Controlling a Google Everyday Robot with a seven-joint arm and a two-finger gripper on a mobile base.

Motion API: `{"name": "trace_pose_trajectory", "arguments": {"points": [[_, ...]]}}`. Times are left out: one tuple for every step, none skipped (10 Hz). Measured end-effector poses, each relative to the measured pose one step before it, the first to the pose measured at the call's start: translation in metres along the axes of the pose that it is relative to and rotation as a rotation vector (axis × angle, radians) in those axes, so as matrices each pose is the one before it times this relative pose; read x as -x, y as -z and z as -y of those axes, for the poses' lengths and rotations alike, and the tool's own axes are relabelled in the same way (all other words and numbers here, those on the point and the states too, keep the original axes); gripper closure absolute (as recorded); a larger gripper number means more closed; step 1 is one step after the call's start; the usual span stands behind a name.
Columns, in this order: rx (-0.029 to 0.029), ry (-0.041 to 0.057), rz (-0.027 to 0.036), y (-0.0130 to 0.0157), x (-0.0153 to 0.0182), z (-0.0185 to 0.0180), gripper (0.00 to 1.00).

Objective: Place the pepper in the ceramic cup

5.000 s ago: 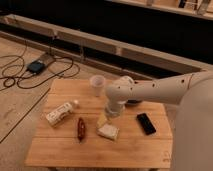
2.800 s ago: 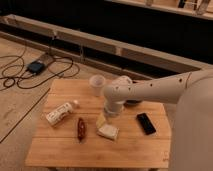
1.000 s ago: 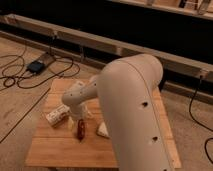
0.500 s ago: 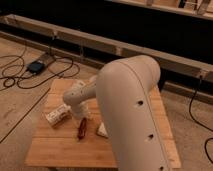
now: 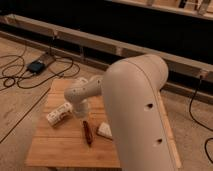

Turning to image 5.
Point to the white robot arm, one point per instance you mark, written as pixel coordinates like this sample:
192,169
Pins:
148,67

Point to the wooden table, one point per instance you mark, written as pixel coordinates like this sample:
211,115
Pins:
66,150

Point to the white sponge block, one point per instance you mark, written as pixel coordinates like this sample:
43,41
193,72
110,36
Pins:
104,130

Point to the white plastic bottle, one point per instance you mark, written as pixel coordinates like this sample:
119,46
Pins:
59,113

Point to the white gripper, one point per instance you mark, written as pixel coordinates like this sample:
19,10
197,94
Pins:
81,109

